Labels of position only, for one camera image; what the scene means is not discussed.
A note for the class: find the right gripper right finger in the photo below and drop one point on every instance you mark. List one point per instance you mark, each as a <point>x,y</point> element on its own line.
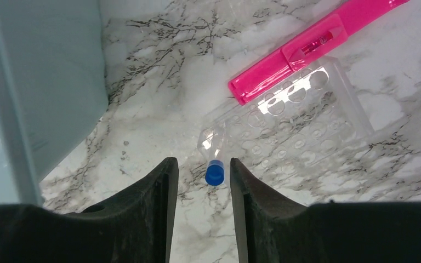
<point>270,227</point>

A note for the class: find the pink plastic clip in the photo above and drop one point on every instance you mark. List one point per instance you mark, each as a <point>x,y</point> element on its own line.
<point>316,41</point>

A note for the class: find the clear test tube rack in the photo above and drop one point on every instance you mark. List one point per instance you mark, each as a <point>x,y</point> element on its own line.
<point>295,124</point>

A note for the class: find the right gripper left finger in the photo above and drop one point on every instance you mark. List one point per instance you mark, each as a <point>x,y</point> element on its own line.
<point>134,225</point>

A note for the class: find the blue capped test tubes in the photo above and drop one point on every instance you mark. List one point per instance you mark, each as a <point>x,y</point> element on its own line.
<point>212,144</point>

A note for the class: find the teal plastic bin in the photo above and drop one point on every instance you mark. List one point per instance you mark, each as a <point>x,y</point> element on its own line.
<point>52,89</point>

